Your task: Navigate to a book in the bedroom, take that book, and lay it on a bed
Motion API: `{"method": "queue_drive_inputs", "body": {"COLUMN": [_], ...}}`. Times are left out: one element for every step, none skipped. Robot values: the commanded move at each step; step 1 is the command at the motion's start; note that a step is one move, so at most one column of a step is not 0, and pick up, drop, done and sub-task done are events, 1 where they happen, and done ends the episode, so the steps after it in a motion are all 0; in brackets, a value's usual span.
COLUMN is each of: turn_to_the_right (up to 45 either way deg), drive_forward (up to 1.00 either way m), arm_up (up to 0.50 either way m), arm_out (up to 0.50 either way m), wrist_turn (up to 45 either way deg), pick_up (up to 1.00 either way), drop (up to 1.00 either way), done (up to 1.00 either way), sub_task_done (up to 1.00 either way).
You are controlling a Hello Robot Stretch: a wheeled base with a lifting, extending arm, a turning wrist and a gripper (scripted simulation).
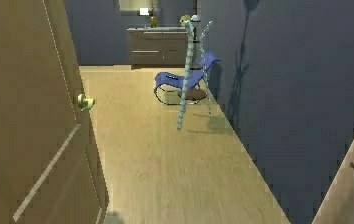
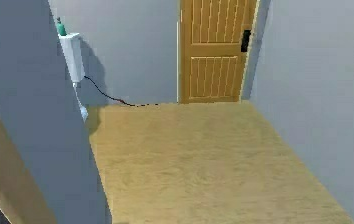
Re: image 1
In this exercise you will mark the blue rocking lounge chair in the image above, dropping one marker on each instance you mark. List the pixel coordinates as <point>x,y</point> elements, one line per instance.
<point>191,76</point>

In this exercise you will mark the grey brown chest of drawers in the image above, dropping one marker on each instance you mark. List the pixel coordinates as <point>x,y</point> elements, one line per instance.
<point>158,45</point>

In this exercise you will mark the yellow green round ornament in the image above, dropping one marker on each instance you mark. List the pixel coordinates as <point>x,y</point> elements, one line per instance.
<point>184,20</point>

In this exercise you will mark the brass candlestick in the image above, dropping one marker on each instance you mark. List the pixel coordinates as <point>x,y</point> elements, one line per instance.
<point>153,18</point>

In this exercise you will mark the brown wooden room door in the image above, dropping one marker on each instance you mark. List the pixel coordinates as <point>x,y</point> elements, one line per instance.
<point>31,110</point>

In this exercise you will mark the light wooden furniture panel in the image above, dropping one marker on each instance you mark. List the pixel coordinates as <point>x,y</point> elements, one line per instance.
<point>346,186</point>

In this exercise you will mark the framed wall mirror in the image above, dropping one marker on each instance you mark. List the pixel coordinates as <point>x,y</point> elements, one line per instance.
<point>135,5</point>

